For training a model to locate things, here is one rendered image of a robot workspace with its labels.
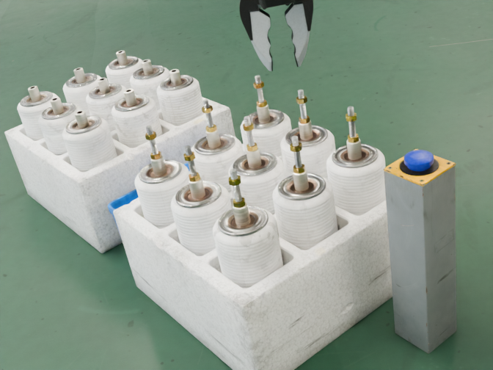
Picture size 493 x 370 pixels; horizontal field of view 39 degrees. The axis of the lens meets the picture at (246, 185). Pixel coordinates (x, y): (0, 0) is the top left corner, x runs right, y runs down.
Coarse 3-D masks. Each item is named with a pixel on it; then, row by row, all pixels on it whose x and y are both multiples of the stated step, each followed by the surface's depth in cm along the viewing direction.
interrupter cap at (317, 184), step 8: (288, 176) 111; (312, 176) 110; (320, 176) 109; (280, 184) 109; (288, 184) 109; (312, 184) 108; (320, 184) 107; (280, 192) 107; (288, 192) 107; (296, 192) 107; (304, 192) 106; (312, 192) 106; (320, 192) 106
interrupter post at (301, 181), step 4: (304, 172) 106; (296, 176) 106; (300, 176) 106; (304, 176) 106; (296, 180) 106; (300, 180) 106; (304, 180) 106; (296, 184) 107; (300, 184) 107; (304, 184) 107; (308, 184) 108; (296, 188) 107; (300, 188) 107; (304, 188) 107
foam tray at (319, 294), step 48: (144, 240) 118; (336, 240) 107; (384, 240) 113; (144, 288) 131; (192, 288) 110; (240, 288) 101; (288, 288) 102; (336, 288) 109; (384, 288) 118; (240, 336) 103; (288, 336) 106; (336, 336) 114
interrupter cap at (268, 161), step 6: (246, 156) 119; (264, 156) 118; (270, 156) 118; (234, 162) 118; (240, 162) 117; (246, 162) 118; (264, 162) 117; (270, 162) 116; (276, 162) 115; (234, 168) 116; (240, 168) 116; (246, 168) 116; (252, 168) 116; (258, 168) 115; (264, 168) 114; (270, 168) 114; (240, 174) 114; (246, 174) 114; (252, 174) 113; (258, 174) 113
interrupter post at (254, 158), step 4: (248, 152) 115; (252, 152) 114; (256, 152) 114; (248, 156) 115; (252, 156) 115; (256, 156) 115; (248, 160) 116; (252, 160) 115; (256, 160) 115; (260, 160) 116; (252, 164) 116; (256, 164) 115; (260, 164) 116
